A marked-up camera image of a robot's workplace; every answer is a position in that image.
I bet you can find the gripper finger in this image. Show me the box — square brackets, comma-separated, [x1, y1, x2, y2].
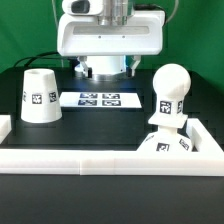
[78, 56, 89, 78]
[130, 55, 141, 76]

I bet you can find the white lamp bulb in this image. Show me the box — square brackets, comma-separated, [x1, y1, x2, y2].
[148, 64, 191, 128]

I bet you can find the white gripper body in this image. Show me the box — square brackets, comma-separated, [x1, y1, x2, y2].
[57, 10, 165, 56]

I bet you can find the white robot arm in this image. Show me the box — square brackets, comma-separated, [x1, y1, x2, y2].
[57, 10, 165, 80]

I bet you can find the white left wall piece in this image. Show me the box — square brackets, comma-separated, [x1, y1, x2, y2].
[0, 115, 12, 144]

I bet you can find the white right wall rail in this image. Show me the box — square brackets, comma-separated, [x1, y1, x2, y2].
[186, 118, 223, 155]

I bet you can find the white marker sheet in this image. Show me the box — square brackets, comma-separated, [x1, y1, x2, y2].
[60, 92, 141, 109]

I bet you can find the white lamp base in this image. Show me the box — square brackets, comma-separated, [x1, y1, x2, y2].
[137, 126, 193, 153]

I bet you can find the black cable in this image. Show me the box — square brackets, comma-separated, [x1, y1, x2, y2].
[13, 50, 74, 68]

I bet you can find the white lamp shade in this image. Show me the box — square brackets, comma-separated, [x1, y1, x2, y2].
[21, 68, 62, 123]

